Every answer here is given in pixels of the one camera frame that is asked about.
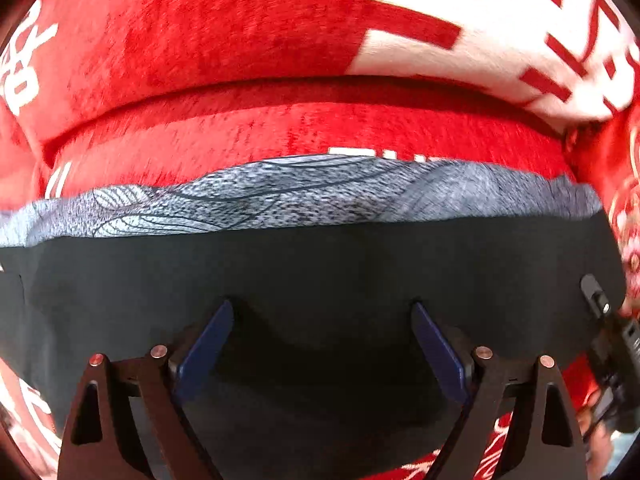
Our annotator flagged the red printed blanket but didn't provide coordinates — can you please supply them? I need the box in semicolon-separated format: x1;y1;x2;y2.
0;0;640;480

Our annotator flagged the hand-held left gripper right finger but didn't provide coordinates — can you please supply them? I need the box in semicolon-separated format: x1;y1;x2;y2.
410;301;590;480

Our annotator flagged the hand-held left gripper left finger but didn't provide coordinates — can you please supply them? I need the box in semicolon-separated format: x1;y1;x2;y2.
56;299;235;480

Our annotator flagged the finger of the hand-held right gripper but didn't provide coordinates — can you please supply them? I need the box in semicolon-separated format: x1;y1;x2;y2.
580;273;612;319

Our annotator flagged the red embroidered pillow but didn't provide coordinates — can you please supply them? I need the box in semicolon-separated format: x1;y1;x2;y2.
565;105;640;318

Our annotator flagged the black pants grey patterned waistband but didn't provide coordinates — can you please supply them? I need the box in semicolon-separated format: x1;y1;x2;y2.
0;154;629;480

